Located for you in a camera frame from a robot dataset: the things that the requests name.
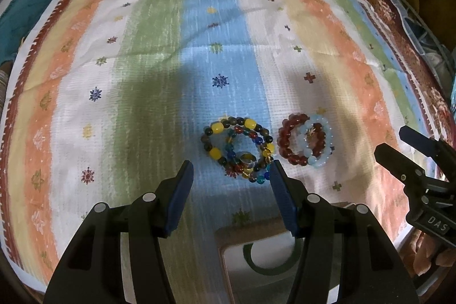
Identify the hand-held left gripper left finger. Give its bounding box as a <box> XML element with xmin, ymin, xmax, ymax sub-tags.
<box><xmin>44</xmin><ymin>160</ymin><xmax>195</xmax><ymax>304</ymax></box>

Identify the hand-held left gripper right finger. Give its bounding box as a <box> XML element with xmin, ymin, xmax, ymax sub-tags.
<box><xmin>269</xmin><ymin>160</ymin><xmax>419</xmax><ymax>304</ymax></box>

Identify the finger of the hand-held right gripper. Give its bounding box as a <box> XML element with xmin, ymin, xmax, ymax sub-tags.
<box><xmin>399</xmin><ymin>125</ymin><xmax>456</xmax><ymax>181</ymax></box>
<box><xmin>374</xmin><ymin>142</ymin><xmax>434</xmax><ymax>196</ymax></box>

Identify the multicolour glass bead bracelet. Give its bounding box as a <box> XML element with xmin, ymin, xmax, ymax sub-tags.
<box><xmin>221</xmin><ymin>125</ymin><xmax>274</xmax><ymax>185</ymax></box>

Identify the person's right hand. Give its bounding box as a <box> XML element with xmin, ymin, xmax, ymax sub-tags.
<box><xmin>402</xmin><ymin>228</ymin><xmax>456</xmax><ymax>277</ymax></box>

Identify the beige rimmed box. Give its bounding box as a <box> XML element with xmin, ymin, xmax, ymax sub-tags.
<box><xmin>214</xmin><ymin>223</ymin><xmax>343</xmax><ymax>304</ymax></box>

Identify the green bangle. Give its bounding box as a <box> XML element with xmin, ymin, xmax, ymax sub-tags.
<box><xmin>244</xmin><ymin>240</ymin><xmax>304</xmax><ymax>277</ymax></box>

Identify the pastel striped cloth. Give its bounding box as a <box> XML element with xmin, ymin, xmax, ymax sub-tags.
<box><xmin>0</xmin><ymin>0</ymin><xmax>443</xmax><ymax>291</ymax></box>

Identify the light blue bead bracelet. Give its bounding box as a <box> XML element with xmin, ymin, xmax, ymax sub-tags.
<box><xmin>297</xmin><ymin>114</ymin><xmax>334</xmax><ymax>170</ymax></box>

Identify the dark red bead bracelet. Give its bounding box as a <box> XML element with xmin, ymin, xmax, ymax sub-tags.
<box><xmin>277</xmin><ymin>113</ymin><xmax>327</xmax><ymax>167</ymax></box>

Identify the silver ring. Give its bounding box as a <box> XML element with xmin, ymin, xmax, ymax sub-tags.
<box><xmin>237</xmin><ymin>152</ymin><xmax>258</xmax><ymax>174</ymax></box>

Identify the yellow and dark bead bracelet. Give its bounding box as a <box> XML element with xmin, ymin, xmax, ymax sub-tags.
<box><xmin>202</xmin><ymin>116</ymin><xmax>276</xmax><ymax>170</ymax></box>

